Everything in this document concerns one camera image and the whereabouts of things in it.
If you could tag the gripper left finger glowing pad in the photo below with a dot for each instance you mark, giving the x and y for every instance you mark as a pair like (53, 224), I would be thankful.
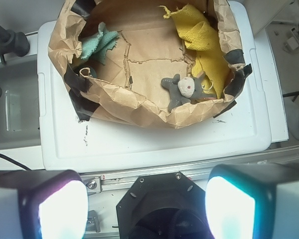
(41, 204)

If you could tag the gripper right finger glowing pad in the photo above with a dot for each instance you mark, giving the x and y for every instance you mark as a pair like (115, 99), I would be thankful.
(253, 201)

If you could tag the gray plush animal toy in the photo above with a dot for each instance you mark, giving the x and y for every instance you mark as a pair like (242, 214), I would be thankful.
(185, 90)

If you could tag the white plastic bin lid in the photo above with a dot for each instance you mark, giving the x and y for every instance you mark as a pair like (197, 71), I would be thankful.
(98, 145)

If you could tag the clear plastic container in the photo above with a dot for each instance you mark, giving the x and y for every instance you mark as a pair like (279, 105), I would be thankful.
(19, 103)

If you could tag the white plug adapter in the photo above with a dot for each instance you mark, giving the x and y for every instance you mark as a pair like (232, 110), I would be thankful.
(292, 42)

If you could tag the green cloth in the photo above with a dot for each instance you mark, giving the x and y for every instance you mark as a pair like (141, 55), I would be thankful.
(95, 47)

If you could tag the brown paper bag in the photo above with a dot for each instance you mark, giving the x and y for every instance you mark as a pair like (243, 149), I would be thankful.
(127, 89)

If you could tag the yellow cloth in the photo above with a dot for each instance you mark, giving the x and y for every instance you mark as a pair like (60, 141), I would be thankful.
(198, 35)

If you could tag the metal corner bracket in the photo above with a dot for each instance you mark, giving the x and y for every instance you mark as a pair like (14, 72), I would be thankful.
(93, 224)

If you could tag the aluminum frame rail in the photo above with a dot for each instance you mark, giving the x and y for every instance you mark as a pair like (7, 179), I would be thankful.
(115, 184)

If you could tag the black octagonal mount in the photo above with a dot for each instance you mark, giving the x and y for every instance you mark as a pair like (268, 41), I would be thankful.
(163, 206)

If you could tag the black knob handle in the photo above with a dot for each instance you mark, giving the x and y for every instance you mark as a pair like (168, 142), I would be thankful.
(13, 42)

